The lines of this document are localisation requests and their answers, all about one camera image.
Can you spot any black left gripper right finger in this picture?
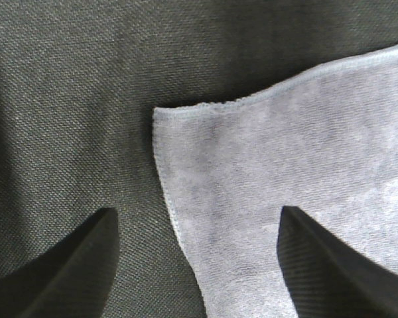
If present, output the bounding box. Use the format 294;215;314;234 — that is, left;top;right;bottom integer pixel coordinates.
277;206;398;317

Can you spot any grey-blue towel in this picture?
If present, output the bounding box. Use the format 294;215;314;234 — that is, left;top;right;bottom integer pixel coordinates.
153;45;398;317

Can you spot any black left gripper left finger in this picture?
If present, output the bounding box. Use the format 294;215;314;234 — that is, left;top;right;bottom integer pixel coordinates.
0;208;119;317

